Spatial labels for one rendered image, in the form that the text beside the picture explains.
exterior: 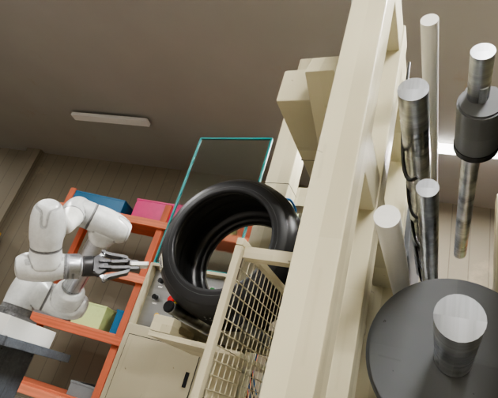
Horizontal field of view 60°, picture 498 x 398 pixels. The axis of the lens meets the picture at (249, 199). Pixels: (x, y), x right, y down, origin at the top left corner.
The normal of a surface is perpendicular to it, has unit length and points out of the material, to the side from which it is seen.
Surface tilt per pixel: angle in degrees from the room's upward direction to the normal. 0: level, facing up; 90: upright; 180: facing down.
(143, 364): 90
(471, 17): 180
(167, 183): 90
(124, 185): 90
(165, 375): 90
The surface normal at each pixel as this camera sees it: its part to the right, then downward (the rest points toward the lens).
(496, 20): -0.26, 0.87
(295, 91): -0.35, -0.49
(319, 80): -0.36, 0.68
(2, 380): 0.94, 0.13
